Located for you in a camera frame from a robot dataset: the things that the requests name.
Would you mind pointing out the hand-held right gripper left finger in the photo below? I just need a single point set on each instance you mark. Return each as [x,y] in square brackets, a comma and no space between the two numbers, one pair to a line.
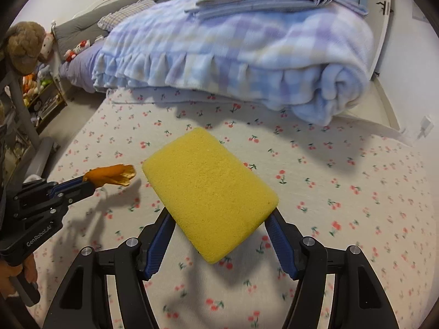
[159,243]

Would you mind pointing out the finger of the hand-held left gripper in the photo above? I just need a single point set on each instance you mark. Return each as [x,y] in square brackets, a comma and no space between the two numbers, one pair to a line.
[67,185]
[80,193]

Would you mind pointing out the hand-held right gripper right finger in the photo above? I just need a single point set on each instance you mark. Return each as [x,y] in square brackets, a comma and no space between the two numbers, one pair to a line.
[279,243]

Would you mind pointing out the orange peel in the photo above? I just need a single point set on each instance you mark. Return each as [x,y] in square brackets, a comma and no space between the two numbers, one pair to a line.
[109,174]

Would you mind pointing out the yellow sponge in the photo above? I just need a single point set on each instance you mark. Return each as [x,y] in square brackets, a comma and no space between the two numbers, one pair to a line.
[205,192]

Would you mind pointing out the person's left hand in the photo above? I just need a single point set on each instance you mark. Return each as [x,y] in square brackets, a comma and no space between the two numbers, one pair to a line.
[30,269]

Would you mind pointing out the cherry print bed sheet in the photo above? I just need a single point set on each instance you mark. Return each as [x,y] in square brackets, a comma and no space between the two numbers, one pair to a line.
[343,195]

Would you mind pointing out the wooden shelf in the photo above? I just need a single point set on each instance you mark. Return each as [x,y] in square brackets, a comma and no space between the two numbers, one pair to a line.
[44,99]

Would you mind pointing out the purple duvet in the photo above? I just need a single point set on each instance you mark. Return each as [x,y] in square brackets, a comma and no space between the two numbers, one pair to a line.
[82,72]

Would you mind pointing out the red white plush doll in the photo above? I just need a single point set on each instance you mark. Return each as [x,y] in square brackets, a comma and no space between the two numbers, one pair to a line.
[77,50]

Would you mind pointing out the white cat plush doll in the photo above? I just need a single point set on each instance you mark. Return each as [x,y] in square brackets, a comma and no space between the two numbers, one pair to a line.
[47,46]

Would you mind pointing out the brown teddy bear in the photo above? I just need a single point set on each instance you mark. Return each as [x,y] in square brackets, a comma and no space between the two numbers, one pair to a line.
[24,41]

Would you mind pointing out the grey long cushion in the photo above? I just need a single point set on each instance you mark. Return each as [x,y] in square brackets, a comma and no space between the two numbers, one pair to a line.
[79,24]

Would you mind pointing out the checked pillow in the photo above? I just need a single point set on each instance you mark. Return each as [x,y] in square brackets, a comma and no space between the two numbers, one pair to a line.
[127,12]

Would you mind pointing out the blue plaid fleece blanket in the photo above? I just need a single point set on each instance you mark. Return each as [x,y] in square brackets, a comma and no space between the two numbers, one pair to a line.
[240,58]

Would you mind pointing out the grey metal frame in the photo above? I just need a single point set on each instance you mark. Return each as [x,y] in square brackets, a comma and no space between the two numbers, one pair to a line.
[20,109]

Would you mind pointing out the white wall outlet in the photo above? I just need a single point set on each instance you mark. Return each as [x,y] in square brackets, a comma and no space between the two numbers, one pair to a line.
[425,126]

